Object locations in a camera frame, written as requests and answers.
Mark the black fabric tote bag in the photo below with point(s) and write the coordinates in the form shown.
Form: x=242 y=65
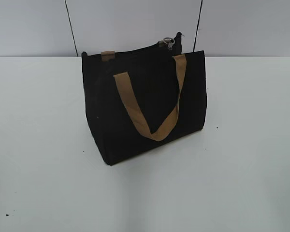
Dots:
x=139 y=100

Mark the metal zipper pull with ring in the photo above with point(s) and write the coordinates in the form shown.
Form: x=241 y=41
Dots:
x=168 y=42

